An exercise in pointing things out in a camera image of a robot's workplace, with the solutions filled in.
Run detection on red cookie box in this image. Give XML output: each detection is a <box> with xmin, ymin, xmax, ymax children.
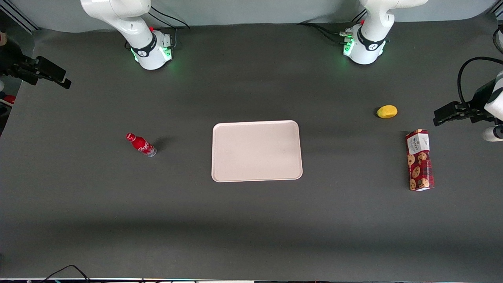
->
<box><xmin>405</xmin><ymin>129</ymin><xmax>435</xmax><ymax>192</ymax></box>

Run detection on beige rectangular tray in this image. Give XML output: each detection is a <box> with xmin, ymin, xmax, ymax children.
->
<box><xmin>211</xmin><ymin>120</ymin><xmax>303</xmax><ymax>183</ymax></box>

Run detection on red coke bottle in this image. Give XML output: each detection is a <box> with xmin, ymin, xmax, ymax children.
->
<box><xmin>126</xmin><ymin>132</ymin><xmax>157</xmax><ymax>158</ymax></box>

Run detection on black arm base cables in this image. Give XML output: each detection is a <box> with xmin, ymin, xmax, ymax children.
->
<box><xmin>297</xmin><ymin>8</ymin><xmax>368</xmax><ymax>46</ymax></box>
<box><xmin>125</xmin><ymin>5</ymin><xmax>191</xmax><ymax>50</ymax></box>

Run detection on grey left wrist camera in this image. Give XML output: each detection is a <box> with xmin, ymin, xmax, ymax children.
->
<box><xmin>482</xmin><ymin>125</ymin><xmax>503</xmax><ymax>142</ymax></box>

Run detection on black right arm base cables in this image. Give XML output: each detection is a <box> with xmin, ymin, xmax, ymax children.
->
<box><xmin>125</xmin><ymin>5</ymin><xmax>191</xmax><ymax>50</ymax></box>

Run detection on black cable at table edge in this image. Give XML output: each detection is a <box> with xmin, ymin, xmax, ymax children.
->
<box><xmin>39</xmin><ymin>265</ymin><xmax>92</xmax><ymax>283</ymax></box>

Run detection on yellow lemon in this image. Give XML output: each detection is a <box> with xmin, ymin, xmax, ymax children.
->
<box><xmin>376</xmin><ymin>105</ymin><xmax>398</xmax><ymax>119</ymax></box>

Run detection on black left arm base cables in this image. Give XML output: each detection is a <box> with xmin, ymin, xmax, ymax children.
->
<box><xmin>297</xmin><ymin>8</ymin><xmax>368</xmax><ymax>46</ymax></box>

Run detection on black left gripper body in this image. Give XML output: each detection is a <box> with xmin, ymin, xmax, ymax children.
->
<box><xmin>469</xmin><ymin>79</ymin><xmax>496</xmax><ymax>123</ymax></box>

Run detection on black looped gripper cable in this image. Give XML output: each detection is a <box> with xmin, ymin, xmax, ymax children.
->
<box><xmin>457</xmin><ymin>57</ymin><xmax>503</xmax><ymax>107</ymax></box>

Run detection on aluminium frame rail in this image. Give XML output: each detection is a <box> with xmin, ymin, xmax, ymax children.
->
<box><xmin>0</xmin><ymin>7</ymin><xmax>40</xmax><ymax>34</ymax></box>

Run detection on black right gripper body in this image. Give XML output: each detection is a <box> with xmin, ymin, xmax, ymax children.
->
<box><xmin>0</xmin><ymin>38</ymin><xmax>39</xmax><ymax>86</ymax></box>

